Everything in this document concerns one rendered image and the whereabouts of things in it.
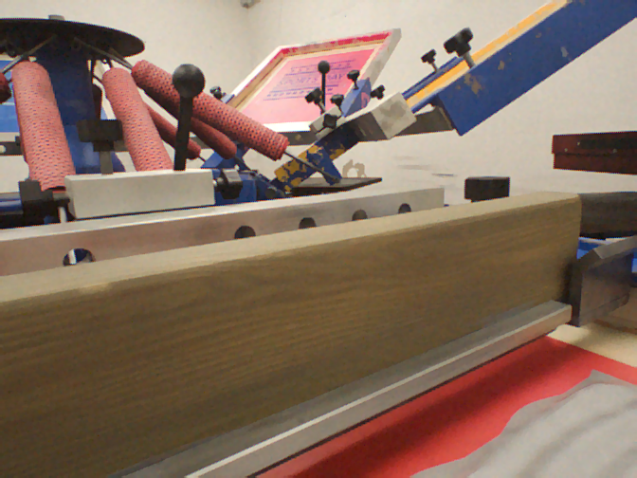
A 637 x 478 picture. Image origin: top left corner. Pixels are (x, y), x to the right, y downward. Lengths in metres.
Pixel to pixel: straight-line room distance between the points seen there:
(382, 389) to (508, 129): 2.34
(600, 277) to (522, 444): 0.14
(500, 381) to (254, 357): 0.17
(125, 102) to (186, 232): 0.40
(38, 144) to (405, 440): 0.56
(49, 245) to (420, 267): 0.27
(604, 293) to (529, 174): 2.10
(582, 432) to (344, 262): 0.14
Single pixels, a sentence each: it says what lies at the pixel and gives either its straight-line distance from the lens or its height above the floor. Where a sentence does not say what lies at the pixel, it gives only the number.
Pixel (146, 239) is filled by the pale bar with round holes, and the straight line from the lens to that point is 0.38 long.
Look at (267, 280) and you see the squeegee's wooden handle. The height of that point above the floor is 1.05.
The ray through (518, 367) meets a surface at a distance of 0.31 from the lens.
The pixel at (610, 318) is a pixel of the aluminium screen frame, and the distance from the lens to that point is 0.40.
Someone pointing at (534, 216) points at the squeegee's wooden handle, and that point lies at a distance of 0.28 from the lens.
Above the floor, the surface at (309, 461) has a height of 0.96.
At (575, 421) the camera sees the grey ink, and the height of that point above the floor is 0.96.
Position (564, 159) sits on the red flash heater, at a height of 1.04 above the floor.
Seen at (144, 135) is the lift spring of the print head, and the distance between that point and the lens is 0.68.
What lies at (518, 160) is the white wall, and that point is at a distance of 2.46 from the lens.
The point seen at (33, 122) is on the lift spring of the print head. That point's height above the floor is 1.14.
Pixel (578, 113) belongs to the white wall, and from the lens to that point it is 2.33.
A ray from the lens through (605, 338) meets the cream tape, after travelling 0.38.
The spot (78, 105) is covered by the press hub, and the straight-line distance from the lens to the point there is 0.96.
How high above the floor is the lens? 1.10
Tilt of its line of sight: 12 degrees down
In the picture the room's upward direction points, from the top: 2 degrees counter-clockwise
